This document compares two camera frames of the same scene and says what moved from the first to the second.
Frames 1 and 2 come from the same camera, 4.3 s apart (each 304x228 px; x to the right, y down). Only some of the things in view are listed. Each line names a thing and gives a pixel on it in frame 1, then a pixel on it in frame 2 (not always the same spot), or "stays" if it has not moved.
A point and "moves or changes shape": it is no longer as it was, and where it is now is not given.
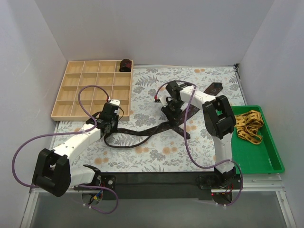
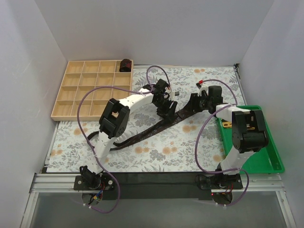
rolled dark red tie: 125,65 stays
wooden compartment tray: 116,76 stays
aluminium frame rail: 261,183 stays
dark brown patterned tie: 176,123 moves or changes shape
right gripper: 171,109 → 195,102
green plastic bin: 256,158 stays
